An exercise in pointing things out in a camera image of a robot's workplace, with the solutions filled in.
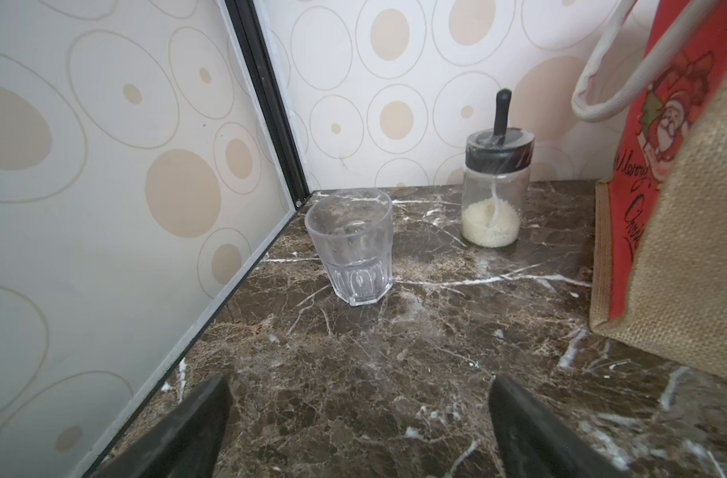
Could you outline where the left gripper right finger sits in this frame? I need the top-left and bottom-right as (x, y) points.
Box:
(488, 376), (626, 478)

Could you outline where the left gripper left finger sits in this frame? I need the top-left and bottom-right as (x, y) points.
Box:
(94, 376), (232, 478)

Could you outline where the burlap canvas bag red lining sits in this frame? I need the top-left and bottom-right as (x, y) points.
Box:
(572, 1), (727, 378)

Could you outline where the glass shaker jar black lid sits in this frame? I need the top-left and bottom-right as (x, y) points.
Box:
(461, 89), (535, 248)

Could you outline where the clear plastic cup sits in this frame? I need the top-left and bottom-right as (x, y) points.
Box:
(305, 188), (394, 307)

